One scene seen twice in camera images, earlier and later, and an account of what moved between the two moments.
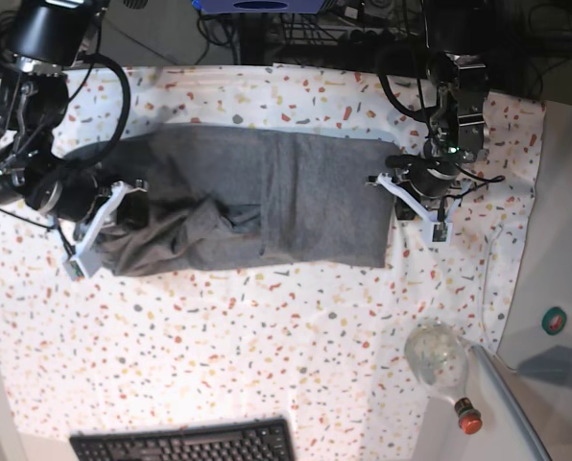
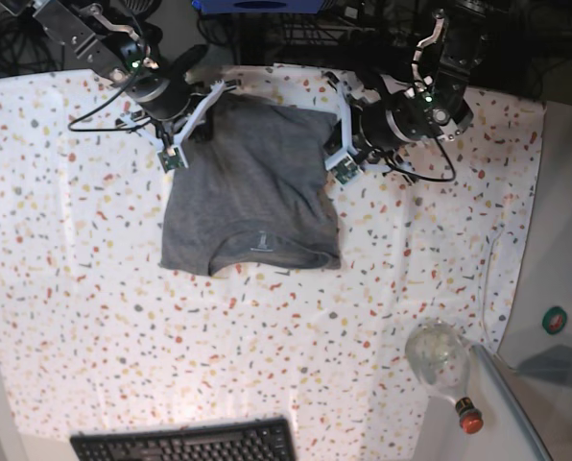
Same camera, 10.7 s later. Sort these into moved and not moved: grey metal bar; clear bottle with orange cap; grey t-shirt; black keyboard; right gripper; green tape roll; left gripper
Moved: grey t-shirt; right gripper; left gripper
Not moved: black keyboard; green tape roll; grey metal bar; clear bottle with orange cap
